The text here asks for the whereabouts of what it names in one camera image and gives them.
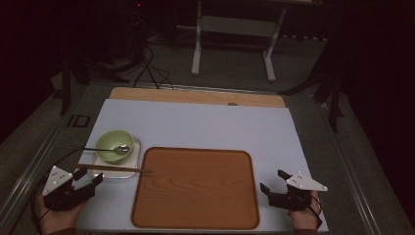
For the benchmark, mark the white table mat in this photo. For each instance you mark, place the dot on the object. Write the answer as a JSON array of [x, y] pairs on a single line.
[[212, 127]]

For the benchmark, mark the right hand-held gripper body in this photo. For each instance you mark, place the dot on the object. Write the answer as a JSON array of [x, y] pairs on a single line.
[[305, 182]]

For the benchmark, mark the black tripod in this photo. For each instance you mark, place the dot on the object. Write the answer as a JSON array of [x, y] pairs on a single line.
[[334, 98]]

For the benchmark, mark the aluminium rail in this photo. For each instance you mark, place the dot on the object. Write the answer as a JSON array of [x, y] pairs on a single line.
[[352, 176], [202, 88], [29, 166]]

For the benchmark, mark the green bowl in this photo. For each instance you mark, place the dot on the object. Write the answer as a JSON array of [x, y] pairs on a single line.
[[111, 138]]

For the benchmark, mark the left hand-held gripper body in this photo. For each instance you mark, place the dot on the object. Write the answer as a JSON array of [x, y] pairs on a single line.
[[57, 181]]

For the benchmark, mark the metal spoon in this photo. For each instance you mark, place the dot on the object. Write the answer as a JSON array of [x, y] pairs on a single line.
[[123, 149]]

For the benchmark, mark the black power strip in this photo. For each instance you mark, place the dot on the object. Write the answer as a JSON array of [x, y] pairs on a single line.
[[305, 37]]

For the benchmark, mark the dark equipment rack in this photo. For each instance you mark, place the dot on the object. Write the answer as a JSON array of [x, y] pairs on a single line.
[[137, 26]]

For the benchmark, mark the brown wooden tray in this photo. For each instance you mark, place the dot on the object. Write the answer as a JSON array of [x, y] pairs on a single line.
[[195, 189]]

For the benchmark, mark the grey table grommet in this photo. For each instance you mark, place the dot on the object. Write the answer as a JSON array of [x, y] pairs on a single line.
[[232, 104]]

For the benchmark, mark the white square plate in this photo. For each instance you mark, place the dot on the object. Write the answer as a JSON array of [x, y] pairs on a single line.
[[133, 159]]

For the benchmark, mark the person's right hand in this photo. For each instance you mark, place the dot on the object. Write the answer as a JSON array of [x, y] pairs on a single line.
[[305, 220]]

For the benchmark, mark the white metal stand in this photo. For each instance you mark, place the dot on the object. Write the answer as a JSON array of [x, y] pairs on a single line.
[[195, 49]]

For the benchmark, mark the person's left hand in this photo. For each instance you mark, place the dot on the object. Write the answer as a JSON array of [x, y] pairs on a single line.
[[58, 220]]

